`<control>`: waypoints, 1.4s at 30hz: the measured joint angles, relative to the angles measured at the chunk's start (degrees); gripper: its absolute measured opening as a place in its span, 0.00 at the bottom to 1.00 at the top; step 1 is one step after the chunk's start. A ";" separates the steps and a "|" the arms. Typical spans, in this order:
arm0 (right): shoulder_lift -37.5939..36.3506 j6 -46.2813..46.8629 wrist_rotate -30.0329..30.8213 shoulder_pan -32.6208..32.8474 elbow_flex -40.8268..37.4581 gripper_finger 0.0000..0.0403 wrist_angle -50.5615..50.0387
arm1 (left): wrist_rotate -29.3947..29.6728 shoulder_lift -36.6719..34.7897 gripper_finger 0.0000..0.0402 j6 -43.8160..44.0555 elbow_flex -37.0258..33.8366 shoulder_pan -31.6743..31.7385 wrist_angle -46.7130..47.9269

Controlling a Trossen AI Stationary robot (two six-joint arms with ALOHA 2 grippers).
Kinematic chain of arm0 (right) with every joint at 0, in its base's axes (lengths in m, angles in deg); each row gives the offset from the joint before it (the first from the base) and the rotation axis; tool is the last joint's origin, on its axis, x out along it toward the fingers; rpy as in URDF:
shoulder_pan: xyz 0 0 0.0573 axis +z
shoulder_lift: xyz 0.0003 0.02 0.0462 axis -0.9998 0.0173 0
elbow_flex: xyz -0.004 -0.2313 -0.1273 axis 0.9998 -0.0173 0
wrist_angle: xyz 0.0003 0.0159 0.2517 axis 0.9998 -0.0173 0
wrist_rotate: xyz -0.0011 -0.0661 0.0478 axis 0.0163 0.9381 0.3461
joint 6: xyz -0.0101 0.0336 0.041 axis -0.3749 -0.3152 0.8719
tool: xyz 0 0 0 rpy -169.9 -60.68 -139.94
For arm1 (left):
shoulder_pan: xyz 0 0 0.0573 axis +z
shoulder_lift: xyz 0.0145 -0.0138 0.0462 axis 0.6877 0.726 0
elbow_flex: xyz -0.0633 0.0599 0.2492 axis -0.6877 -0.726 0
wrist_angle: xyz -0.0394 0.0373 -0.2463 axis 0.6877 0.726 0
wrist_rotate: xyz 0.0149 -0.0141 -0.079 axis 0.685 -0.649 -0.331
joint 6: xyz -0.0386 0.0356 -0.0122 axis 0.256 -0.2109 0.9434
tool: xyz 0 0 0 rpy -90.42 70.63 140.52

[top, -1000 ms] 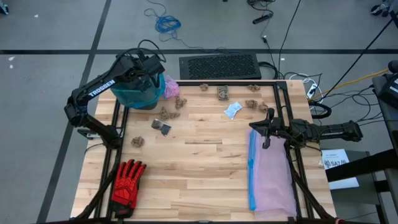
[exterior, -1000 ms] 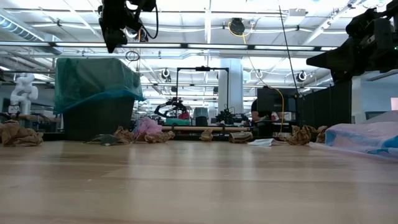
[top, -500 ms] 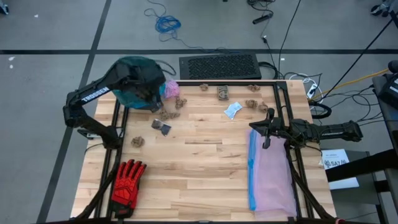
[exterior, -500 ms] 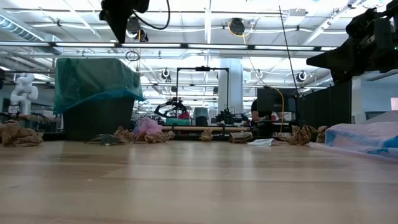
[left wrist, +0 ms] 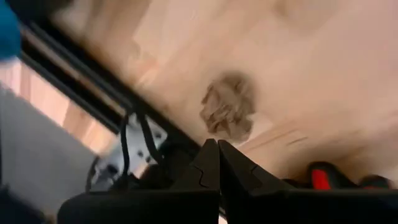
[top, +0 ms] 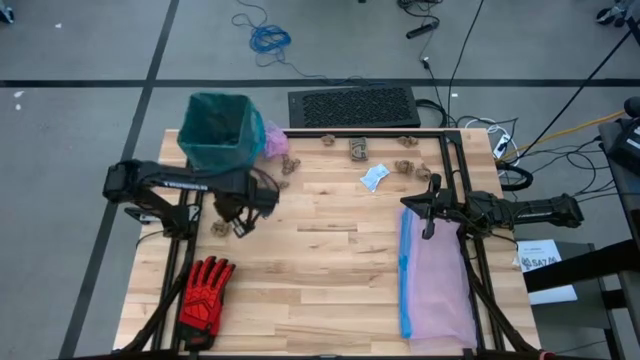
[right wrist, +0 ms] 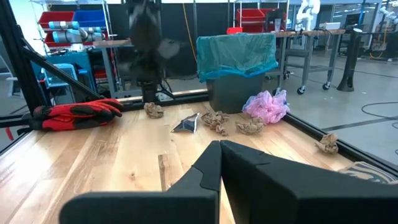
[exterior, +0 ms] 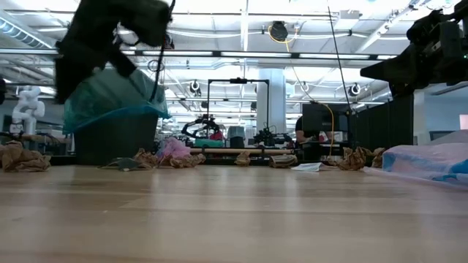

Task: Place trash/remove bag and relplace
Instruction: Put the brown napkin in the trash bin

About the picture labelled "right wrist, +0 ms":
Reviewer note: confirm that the red black work glove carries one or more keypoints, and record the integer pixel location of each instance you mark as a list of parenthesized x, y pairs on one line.
[(71, 116)]

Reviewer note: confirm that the blue grey robot arm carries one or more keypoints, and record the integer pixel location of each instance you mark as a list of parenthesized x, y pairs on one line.
[(68, 35)]

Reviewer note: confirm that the blue storage bin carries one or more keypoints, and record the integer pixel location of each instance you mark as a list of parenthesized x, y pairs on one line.
[(90, 18)]

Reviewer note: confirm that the pink plastic bag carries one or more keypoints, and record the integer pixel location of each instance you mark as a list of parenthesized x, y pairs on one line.
[(264, 107)]

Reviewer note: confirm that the white box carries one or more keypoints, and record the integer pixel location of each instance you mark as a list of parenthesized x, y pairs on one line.
[(329, 26)]

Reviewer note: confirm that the black pedestal stand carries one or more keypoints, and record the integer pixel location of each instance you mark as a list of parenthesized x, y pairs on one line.
[(351, 56)]

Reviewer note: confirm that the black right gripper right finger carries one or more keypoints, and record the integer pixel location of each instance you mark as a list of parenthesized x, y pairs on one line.
[(295, 193)]

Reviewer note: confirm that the brown printed paper bag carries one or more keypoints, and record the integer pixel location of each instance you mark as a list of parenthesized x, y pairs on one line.
[(367, 172)]

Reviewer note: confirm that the black room divider panel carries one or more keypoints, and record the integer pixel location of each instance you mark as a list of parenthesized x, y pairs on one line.
[(211, 18)]

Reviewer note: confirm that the small red box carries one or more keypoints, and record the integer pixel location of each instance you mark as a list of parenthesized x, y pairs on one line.
[(234, 30)]

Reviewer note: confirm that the brown paper ball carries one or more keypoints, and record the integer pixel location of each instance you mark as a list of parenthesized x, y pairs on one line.
[(248, 127), (214, 119), (328, 143), (154, 110)]

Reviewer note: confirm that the red storage bin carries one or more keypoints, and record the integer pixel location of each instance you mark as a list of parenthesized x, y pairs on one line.
[(56, 17), (48, 42), (250, 18)]

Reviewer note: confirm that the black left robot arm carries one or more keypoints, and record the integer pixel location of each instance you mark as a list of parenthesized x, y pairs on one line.
[(146, 37)]

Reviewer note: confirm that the blue metal cart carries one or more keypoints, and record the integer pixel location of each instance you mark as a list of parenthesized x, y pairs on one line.
[(62, 59)]

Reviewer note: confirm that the teal trash bag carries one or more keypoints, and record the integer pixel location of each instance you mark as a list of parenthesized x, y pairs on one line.
[(233, 53)]

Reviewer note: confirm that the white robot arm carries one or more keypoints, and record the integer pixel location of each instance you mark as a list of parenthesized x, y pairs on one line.
[(306, 14), (388, 14)]

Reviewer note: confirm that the black aluminium table frame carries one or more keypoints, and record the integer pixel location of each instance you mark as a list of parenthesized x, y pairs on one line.
[(15, 46)]

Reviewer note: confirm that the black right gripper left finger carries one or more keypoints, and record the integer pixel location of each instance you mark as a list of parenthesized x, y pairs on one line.
[(186, 202)]

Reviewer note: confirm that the silver foil wrapper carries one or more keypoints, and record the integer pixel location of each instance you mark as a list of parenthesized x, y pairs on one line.
[(188, 124)]

